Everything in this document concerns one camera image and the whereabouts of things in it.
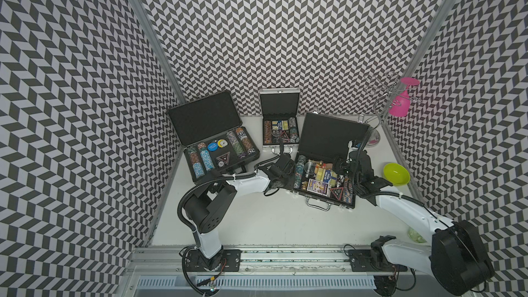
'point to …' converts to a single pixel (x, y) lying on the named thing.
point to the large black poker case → (215, 137)
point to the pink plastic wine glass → (400, 106)
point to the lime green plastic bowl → (397, 174)
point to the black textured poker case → (323, 139)
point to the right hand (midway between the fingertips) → (339, 161)
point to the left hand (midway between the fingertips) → (290, 182)
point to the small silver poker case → (280, 122)
